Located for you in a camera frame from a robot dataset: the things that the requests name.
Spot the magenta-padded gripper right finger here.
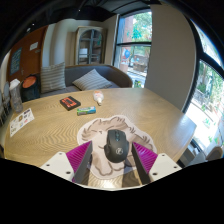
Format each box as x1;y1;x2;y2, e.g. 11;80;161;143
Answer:
130;141;183;186

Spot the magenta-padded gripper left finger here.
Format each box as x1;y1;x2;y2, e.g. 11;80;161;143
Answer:
39;140;94;186

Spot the black computer mouse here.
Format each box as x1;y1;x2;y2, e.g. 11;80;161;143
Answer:
103;129;128;164

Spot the grey cat-shaped mouse pad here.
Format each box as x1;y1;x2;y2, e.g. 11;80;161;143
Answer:
76;114;158;181

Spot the white sticker sheet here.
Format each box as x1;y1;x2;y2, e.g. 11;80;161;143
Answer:
9;107;36;138

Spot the small green and blue pack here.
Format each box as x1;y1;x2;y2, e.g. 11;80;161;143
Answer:
76;106;97;117

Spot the black box with orange print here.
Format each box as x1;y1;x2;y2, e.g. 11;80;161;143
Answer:
59;95;82;112

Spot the clear bottle with white lid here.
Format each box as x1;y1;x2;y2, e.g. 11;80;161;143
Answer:
8;78;24;114

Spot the black bag with orange top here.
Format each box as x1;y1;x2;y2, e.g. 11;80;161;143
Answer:
20;74;42;102

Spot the group of grey chairs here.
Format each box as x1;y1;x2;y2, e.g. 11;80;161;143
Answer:
0;81;12;125

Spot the large curved window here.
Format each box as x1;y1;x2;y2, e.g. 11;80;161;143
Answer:
183;19;224;158

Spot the upright striped grey pillow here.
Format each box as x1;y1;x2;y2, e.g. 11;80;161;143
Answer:
39;61;67;94

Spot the flat-lying striped grey pillow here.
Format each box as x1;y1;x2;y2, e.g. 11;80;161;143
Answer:
71;68;113;92

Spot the grey curved sofa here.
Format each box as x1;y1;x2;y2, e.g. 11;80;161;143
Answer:
20;64;134;101

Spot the brown wooden door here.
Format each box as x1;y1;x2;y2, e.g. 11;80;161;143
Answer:
6;26;48;84

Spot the blue poster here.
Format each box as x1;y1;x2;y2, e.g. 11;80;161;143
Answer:
9;47;23;76

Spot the small white sign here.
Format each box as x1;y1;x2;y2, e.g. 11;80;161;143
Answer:
29;41;39;52

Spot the pale cabinet with glass doors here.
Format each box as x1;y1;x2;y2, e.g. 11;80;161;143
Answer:
73;25;105;66

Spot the black-framed window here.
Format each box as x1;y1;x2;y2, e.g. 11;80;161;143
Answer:
113;9;154;89

